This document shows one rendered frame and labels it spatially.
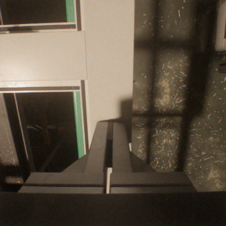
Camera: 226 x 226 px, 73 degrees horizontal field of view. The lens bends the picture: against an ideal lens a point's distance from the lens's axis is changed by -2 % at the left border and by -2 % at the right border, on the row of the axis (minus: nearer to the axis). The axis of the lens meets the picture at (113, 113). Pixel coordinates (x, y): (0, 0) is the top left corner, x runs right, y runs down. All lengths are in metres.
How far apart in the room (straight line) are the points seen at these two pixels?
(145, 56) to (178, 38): 0.23
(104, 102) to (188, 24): 1.08
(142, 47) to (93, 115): 0.97
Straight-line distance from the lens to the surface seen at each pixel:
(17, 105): 0.64
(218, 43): 1.19
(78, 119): 0.24
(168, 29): 1.16
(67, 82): 0.21
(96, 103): 0.15
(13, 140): 0.66
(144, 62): 1.10
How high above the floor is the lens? 1.08
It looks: 73 degrees down
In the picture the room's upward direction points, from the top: 179 degrees counter-clockwise
